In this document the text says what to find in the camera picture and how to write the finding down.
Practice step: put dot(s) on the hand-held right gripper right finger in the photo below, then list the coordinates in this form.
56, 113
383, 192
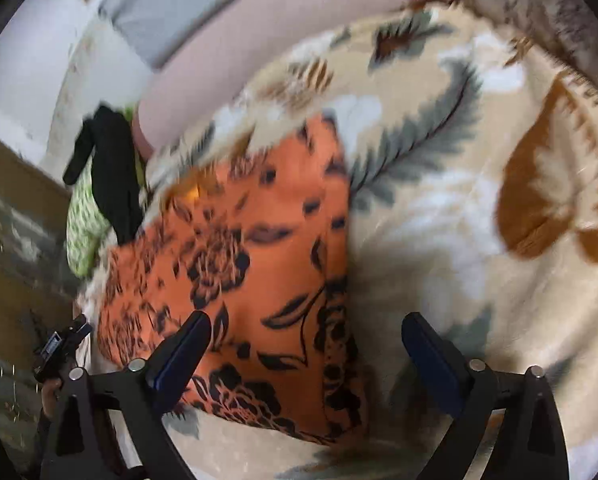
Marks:
431, 360

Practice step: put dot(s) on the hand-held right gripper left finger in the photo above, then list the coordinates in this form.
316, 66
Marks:
179, 355

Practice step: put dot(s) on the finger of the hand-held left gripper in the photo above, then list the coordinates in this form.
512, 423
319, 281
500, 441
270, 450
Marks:
56, 350

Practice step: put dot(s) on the orange black floral cloth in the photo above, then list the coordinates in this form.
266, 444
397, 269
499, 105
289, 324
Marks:
259, 210

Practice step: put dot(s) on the wooden door with glass panels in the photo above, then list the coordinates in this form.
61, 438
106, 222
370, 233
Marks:
9, 260

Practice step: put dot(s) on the beige leaf-printed blanket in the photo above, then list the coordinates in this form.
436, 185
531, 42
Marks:
429, 240

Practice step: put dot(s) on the green white patterned cloth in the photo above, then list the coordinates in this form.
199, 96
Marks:
81, 230

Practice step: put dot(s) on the black garment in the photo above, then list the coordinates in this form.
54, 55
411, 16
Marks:
111, 170

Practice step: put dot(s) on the grey pillow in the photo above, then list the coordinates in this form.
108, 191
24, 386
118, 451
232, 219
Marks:
179, 5

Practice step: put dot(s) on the beige grey striped cloth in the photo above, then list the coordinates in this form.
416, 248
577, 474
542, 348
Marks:
544, 5

